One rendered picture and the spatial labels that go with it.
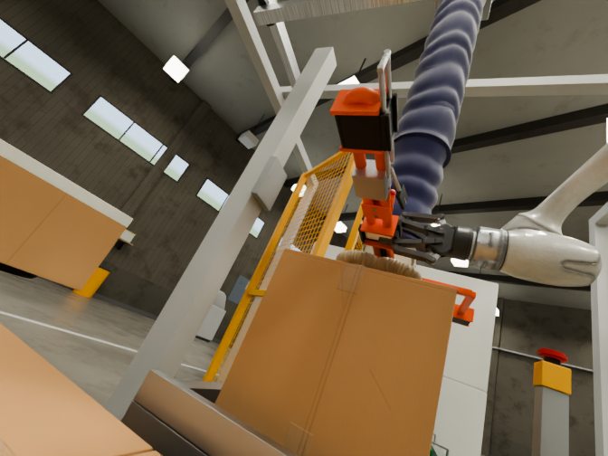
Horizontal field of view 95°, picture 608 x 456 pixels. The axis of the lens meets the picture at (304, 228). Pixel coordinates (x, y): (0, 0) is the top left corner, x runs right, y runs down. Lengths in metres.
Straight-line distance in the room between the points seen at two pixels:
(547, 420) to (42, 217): 1.89
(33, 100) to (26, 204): 7.92
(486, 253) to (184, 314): 1.36
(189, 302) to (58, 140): 7.91
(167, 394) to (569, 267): 0.80
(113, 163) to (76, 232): 7.66
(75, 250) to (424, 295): 1.45
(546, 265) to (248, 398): 0.64
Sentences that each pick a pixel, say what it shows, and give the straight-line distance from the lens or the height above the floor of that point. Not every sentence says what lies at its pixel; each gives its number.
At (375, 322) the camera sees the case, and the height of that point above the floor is 0.86.
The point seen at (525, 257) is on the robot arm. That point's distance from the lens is 0.70.
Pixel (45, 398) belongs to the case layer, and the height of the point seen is 0.54.
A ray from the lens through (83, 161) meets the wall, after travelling 9.14.
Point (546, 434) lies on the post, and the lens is 1.14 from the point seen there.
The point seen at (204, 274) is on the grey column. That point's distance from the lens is 1.63.
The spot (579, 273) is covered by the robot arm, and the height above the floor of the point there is 1.07.
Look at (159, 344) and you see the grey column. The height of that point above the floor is 0.53.
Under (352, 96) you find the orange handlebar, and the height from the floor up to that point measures 1.09.
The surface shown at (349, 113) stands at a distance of 0.44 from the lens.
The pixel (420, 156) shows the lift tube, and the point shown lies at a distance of 1.11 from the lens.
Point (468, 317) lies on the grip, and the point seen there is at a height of 1.09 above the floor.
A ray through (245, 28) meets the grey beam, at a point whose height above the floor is 3.10.
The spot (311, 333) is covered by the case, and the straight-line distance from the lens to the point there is 0.63.
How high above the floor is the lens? 0.75
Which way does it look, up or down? 23 degrees up
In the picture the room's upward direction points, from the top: 24 degrees clockwise
